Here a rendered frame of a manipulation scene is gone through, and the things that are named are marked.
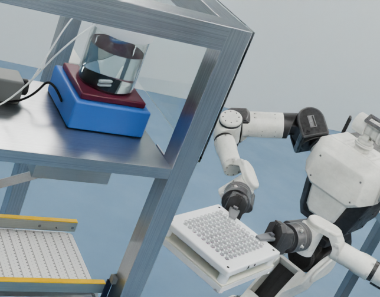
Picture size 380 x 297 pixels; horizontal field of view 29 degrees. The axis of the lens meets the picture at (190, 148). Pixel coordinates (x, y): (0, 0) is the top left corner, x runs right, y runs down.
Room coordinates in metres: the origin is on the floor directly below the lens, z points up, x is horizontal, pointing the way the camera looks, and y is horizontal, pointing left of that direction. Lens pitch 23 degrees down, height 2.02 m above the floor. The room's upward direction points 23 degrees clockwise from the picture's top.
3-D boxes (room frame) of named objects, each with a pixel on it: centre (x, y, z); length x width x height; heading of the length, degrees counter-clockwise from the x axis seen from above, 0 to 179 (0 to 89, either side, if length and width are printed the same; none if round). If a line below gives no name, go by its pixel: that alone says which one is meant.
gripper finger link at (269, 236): (1.87, -0.29, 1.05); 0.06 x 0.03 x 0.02; 139
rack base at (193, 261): (1.79, -0.18, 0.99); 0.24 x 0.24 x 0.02; 57
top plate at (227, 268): (1.79, -0.18, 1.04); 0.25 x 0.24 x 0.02; 57
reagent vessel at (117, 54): (1.71, 0.26, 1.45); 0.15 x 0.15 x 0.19
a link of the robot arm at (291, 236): (1.93, -0.35, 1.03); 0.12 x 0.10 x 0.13; 139
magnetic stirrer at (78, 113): (1.71, 0.26, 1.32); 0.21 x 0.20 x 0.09; 34
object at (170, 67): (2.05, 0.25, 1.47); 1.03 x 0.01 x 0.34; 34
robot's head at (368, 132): (2.32, -0.52, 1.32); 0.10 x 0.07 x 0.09; 57
